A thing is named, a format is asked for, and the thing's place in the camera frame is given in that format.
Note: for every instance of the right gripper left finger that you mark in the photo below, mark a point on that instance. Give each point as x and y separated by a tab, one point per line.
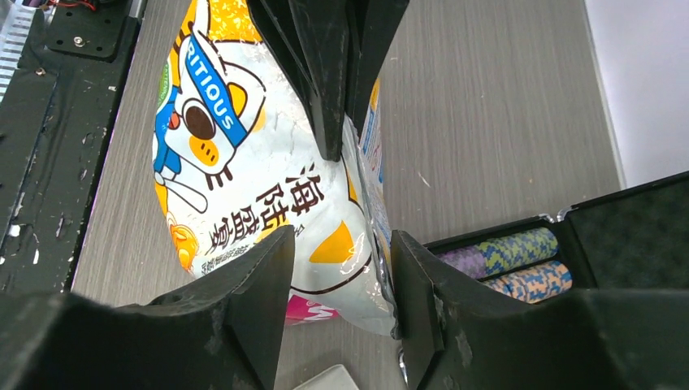
221	331

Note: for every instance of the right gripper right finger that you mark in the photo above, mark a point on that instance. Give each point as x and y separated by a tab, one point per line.
459	334

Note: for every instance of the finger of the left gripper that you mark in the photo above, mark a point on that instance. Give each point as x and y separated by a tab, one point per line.
372	26
310	41

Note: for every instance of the metal food scoop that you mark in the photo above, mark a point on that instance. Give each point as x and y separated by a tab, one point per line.
336	377

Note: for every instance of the pet food bag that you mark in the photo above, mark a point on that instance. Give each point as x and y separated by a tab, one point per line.
234	158

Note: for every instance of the black poker chip case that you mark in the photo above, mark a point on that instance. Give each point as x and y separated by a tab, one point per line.
634	238

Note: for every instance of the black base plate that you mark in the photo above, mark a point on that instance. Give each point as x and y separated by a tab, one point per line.
64	65

